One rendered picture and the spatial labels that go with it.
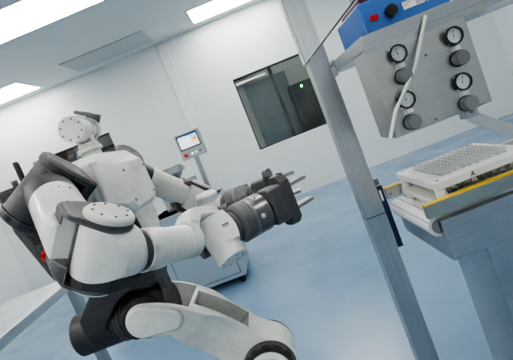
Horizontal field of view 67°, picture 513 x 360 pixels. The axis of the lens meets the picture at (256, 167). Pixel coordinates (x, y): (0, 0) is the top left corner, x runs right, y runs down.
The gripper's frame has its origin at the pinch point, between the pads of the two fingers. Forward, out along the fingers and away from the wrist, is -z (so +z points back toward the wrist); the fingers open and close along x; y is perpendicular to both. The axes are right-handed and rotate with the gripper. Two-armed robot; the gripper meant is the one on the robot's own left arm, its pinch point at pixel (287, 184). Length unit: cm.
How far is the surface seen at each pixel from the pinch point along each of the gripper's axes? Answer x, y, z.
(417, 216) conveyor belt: 17.4, 8.8, -28.5
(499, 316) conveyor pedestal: 51, 5, -40
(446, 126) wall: 81, -510, -196
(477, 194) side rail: 14.6, 14.8, -41.3
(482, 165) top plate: 9.4, 12.0, -45.2
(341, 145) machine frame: -3.9, -10.8, -18.1
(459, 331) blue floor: 98, -62, -40
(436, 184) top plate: 9.7, 13.8, -33.9
